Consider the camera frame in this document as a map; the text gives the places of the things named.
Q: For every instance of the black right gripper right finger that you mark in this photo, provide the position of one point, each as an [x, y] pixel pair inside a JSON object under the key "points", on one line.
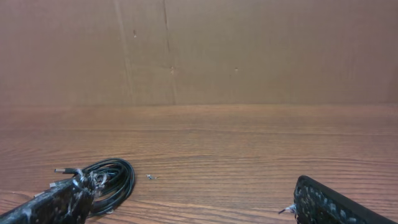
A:
{"points": [[316, 203]]}

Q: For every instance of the black USB cable removed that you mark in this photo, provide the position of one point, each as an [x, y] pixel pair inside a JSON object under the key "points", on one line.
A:
{"points": [[75, 172]]}

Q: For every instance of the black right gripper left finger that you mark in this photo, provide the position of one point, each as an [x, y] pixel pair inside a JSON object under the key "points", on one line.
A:
{"points": [[69, 202]]}

